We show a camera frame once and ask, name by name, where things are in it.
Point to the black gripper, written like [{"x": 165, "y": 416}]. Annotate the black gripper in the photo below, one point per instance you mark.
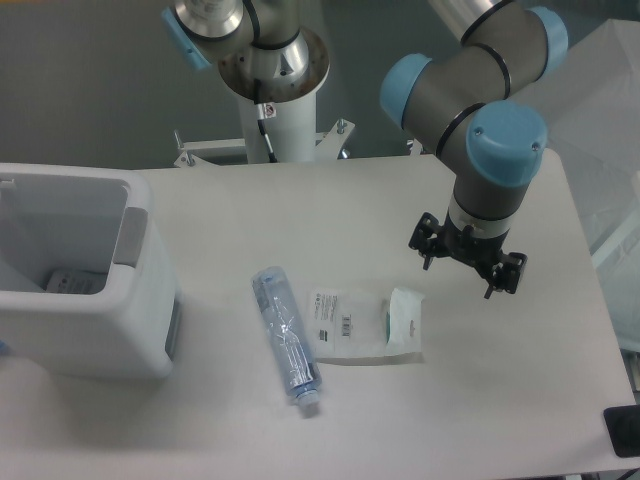
[{"x": 502, "y": 271}]

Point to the white plastic packaging bag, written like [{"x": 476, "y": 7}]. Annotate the white plastic packaging bag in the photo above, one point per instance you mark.
[{"x": 360, "y": 328}]

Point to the crushed clear plastic bottle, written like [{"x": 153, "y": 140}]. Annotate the crushed clear plastic bottle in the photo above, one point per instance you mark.
[{"x": 287, "y": 336}]

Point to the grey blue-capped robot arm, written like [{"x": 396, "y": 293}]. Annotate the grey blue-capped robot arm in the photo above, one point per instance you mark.
[{"x": 461, "y": 110}]

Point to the trash inside the can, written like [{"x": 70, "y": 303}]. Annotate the trash inside the can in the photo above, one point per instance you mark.
[{"x": 73, "y": 281}]

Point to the white plastic trash can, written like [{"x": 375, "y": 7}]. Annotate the white plastic trash can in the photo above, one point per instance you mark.
[{"x": 97, "y": 220}]

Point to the black device at table edge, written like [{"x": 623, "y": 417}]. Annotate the black device at table edge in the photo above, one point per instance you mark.
[{"x": 623, "y": 427}]

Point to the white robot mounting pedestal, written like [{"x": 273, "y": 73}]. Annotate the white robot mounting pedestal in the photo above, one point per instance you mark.
[{"x": 275, "y": 90}]

